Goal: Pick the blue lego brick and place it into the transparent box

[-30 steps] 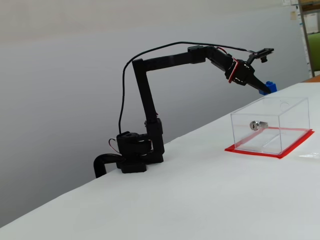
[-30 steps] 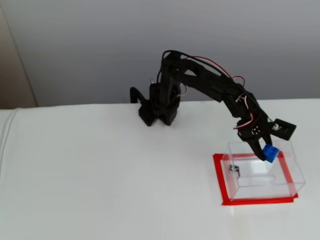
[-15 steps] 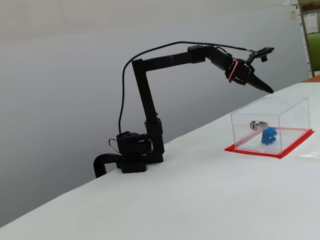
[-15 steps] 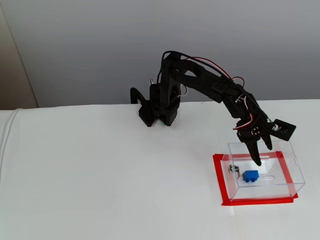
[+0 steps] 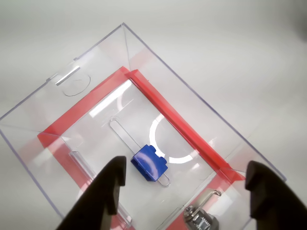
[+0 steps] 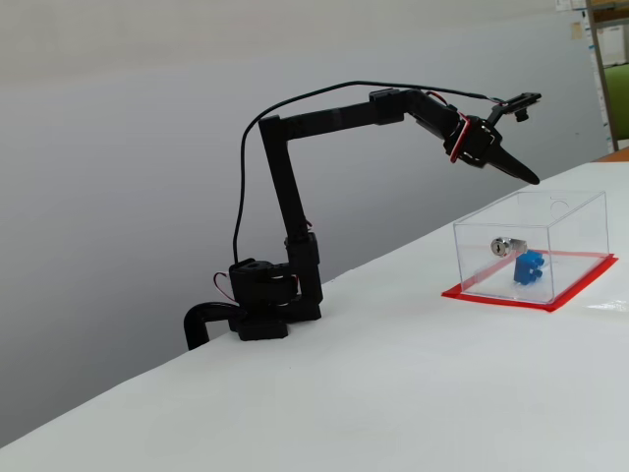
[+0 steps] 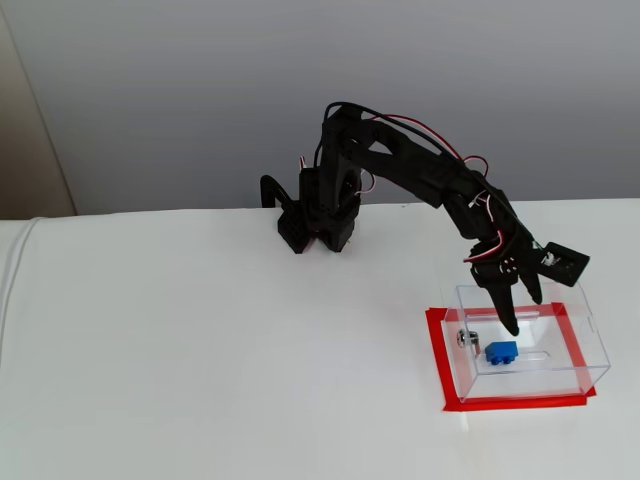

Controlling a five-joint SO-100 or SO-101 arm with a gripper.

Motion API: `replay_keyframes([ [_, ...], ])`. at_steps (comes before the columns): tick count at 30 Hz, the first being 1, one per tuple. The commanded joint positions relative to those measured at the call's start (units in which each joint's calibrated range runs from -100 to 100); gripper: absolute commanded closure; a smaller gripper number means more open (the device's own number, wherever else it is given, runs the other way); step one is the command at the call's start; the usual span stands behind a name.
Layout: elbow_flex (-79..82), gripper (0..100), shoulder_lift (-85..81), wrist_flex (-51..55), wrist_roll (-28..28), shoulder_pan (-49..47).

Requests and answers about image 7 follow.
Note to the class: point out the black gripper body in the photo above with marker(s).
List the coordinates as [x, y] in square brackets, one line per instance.
[506, 272]

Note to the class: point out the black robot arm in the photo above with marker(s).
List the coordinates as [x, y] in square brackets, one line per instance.
[410, 165]

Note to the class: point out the black table clamp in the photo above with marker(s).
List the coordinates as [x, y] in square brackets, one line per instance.
[267, 187]

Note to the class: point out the red tape frame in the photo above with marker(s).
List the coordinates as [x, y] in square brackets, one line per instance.
[435, 350]

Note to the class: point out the silver cam lock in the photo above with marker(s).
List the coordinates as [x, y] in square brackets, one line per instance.
[465, 339]

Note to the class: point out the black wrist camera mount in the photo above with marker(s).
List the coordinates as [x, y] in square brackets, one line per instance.
[580, 265]

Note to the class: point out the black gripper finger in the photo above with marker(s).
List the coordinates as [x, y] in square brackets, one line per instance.
[535, 290]
[505, 305]

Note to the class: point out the transparent plastic box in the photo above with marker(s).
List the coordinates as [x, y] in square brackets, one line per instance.
[550, 380]

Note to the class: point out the blue lego brick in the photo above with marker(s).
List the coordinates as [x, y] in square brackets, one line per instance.
[500, 349]

